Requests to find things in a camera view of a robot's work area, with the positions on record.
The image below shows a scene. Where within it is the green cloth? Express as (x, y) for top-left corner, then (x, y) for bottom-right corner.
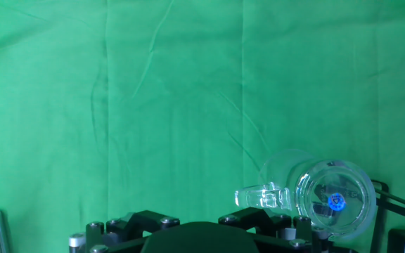
(0, 0), (405, 253)

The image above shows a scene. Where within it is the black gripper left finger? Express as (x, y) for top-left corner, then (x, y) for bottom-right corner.
(68, 209), (181, 253)

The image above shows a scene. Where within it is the clear glass cup with handle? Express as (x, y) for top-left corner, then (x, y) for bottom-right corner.
(233, 148), (378, 242)

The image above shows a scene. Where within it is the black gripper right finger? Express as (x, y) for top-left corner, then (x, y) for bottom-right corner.
(218, 207), (330, 253)

